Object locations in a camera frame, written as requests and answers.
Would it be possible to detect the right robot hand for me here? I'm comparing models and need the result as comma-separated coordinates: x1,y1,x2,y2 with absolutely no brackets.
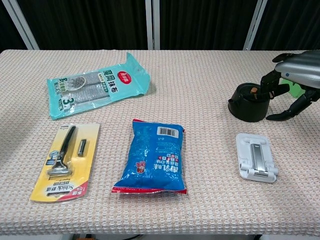
259,49,320,122

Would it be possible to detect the black kettle with wooden knob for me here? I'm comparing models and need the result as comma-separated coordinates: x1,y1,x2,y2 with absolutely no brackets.
227,82,272,123

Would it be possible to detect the green tag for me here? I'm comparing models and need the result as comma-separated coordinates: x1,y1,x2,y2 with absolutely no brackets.
279,77,306,98

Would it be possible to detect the white folding phone stand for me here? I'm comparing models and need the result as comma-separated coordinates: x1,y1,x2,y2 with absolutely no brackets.
235,132,279,184

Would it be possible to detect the beige waffle tablecloth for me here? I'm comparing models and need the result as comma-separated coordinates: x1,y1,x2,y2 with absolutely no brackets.
0,49,320,237

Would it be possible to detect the blue snack bag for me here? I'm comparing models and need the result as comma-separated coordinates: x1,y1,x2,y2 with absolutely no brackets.
111,118,188,196

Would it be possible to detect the teal dishcloth package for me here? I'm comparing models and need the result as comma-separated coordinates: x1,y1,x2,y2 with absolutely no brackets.
46,51,151,121

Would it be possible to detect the yellow razor blister pack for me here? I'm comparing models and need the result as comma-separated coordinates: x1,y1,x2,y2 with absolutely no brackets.
29,122,101,203

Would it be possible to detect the white metal frame post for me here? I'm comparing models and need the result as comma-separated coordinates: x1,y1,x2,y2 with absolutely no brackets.
0,0,40,50
145,0,161,50
243,0,268,51

